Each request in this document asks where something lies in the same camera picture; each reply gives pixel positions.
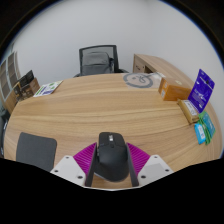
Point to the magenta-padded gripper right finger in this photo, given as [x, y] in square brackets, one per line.
[138, 160]

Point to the white paper sheet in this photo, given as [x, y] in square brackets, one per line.
[157, 75]

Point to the black computer mouse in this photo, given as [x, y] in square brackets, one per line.
[112, 156]

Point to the purple card package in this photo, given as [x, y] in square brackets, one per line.
[201, 90]

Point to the stack of dark boxes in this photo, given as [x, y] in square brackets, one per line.
[26, 86]

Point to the wooden side desk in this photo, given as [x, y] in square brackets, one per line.
[163, 65]

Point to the wooden shelf unit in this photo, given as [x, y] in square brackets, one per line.
[7, 80]

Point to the green packet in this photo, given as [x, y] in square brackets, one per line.
[209, 125]

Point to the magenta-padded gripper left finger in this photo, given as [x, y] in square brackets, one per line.
[83, 160]

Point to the small blue packet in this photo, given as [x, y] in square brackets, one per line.
[200, 133]

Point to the large black office chair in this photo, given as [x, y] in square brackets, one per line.
[3, 133]

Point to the small tan box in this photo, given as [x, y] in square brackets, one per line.
[188, 111]

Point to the white printed leaflet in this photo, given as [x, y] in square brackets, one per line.
[47, 89]

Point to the dark grey mouse pad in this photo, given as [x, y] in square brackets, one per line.
[35, 150]

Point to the black mesh office chair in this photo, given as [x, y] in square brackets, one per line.
[97, 61]

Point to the orange cardboard box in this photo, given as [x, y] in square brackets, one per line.
[174, 90]

